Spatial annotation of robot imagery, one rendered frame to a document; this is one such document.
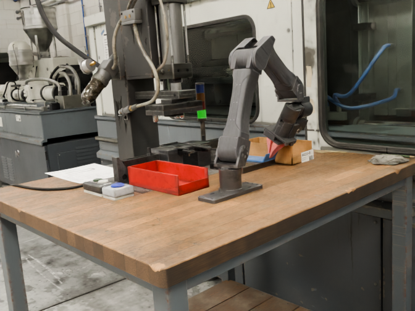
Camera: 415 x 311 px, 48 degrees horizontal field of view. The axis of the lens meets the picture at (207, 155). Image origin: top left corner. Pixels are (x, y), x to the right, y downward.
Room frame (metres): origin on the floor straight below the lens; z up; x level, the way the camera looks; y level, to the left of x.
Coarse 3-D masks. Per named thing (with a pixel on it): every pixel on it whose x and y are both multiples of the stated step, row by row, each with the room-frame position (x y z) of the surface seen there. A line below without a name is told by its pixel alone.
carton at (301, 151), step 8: (256, 144) 1.70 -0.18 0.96; (264, 144) 1.67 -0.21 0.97; (296, 144) 1.71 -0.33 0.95; (304, 144) 1.68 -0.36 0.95; (256, 152) 1.70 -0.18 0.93; (264, 152) 1.67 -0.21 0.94; (280, 152) 1.62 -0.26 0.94; (288, 152) 1.59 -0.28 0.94; (296, 152) 1.71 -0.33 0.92; (304, 152) 1.63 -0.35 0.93; (312, 152) 1.67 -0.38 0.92; (280, 160) 1.62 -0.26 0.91; (288, 160) 1.60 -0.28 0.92; (296, 160) 1.60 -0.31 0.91; (304, 160) 1.63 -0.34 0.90
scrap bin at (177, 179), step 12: (132, 168) 1.44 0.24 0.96; (144, 168) 1.50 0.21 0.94; (156, 168) 1.54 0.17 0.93; (168, 168) 1.50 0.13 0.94; (180, 168) 1.45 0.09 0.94; (192, 168) 1.41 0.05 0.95; (204, 168) 1.37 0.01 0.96; (132, 180) 1.45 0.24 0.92; (144, 180) 1.40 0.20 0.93; (156, 180) 1.35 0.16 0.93; (168, 180) 1.31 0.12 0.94; (180, 180) 1.45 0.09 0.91; (192, 180) 1.41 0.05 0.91; (204, 180) 1.35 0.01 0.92; (168, 192) 1.32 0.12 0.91; (180, 192) 1.29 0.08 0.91
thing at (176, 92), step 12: (180, 84) 1.66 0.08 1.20; (144, 96) 1.75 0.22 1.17; (168, 96) 1.64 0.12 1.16; (180, 96) 1.60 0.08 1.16; (192, 96) 1.64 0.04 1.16; (156, 108) 1.59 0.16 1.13; (168, 108) 1.58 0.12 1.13; (180, 108) 1.61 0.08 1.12; (192, 108) 1.65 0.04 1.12; (156, 120) 1.64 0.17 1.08
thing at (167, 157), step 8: (152, 152) 1.63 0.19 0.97; (176, 152) 1.59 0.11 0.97; (200, 152) 1.67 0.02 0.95; (208, 152) 1.69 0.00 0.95; (168, 160) 1.57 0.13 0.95; (176, 160) 1.59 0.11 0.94; (184, 160) 1.71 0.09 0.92; (192, 160) 1.68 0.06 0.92; (200, 160) 1.66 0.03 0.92; (208, 160) 1.69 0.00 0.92
